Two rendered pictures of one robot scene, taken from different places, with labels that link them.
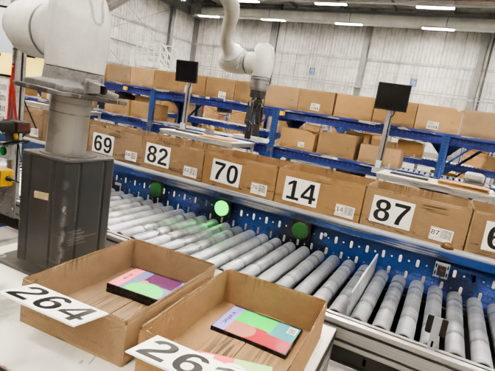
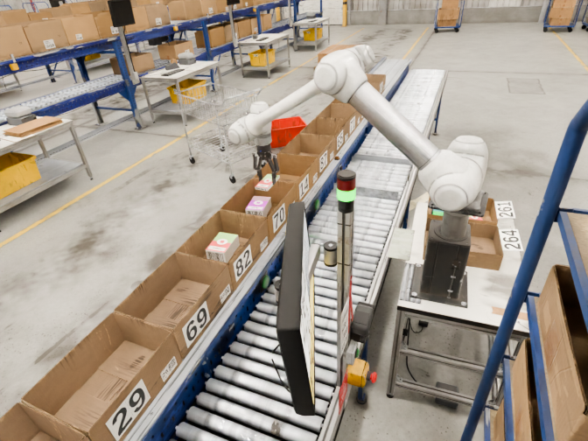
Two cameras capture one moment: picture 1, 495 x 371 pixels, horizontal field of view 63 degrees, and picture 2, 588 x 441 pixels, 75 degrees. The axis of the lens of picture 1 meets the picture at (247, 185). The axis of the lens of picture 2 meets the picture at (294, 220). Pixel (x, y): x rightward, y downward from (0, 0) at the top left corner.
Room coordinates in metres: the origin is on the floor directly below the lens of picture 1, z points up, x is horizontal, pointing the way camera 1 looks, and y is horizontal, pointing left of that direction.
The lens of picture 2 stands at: (1.87, 1.91, 2.12)
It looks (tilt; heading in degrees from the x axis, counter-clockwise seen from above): 33 degrees down; 269
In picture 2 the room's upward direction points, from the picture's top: 4 degrees counter-clockwise
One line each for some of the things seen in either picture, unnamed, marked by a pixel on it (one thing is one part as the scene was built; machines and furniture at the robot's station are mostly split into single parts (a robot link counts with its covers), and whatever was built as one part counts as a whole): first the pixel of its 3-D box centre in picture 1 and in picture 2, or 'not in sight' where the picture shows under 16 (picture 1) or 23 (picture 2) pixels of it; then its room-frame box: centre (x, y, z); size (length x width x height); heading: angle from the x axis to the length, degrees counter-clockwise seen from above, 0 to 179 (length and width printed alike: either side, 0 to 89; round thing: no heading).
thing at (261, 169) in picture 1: (250, 173); (260, 207); (2.04, -0.01, 0.96); 0.39 x 0.29 x 0.17; 65
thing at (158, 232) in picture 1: (171, 230); (329, 268); (1.67, 0.29, 0.72); 0.52 x 0.05 x 0.05; 155
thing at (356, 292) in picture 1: (363, 282); (365, 192); (1.32, -0.45, 0.76); 0.46 x 0.01 x 0.09; 155
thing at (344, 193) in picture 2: not in sight; (346, 186); (1.71, 1.01, 1.62); 0.05 x 0.05 x 0.06
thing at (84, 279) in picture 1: (129, 288); (460, 242); (0.94, 0.25, 0.80); 0.38 x 0.28 x 0.10; 159
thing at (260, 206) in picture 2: not in sight; (258, 207); (2.05, -0.09, 0.92); 0.16 x 0.11 x 0.07; 74
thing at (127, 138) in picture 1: (132, 145); (178, 300); (2.37, 0.70, 0.97); 0.39 x 0.29 x 0.17; 65
